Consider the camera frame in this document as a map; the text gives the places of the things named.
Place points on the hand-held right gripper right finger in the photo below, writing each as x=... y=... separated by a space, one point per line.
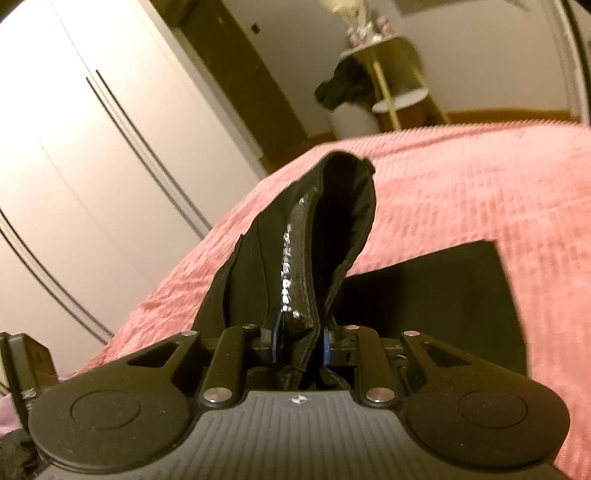
x=375 y=364

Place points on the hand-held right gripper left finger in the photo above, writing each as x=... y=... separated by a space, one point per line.
x=231 y=364

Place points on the black pants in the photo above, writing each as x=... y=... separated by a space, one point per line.
x=323 y=258

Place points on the pink ribbed blanket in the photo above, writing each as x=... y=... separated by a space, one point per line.
x=461 y=184

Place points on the white wardrobe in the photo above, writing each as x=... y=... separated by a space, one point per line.
x=92 y=161

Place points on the white round bin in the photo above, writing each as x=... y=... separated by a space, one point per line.
x=353 y=121

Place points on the dark cloth on side table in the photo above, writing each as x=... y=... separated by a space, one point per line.
x=344 y=85

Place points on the dark brown door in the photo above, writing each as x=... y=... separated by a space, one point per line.
x=258 y=83

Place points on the round side table yellow legs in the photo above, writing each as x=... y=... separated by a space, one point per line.
x=392 y=74

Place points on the small pink ornament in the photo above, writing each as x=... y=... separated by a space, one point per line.
x=383 y=27
x=359 y=34

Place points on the white door with black edge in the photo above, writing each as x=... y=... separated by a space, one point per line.
x=575 y=60

